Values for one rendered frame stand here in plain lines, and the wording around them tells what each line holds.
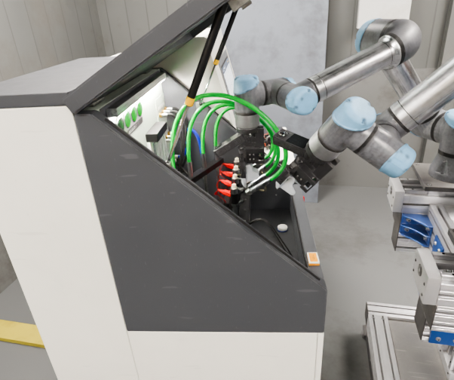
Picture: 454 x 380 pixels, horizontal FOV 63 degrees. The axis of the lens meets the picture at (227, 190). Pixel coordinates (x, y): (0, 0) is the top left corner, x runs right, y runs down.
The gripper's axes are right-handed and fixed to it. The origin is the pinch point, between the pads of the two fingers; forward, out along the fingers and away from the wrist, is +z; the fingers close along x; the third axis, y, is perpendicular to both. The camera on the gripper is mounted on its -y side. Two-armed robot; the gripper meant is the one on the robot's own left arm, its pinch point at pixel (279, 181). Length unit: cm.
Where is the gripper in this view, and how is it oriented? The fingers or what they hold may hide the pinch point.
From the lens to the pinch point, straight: 104.9
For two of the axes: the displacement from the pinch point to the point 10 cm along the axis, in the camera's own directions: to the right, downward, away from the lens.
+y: 6.9, 7.1, -1.2
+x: 6.6, -5.4, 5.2
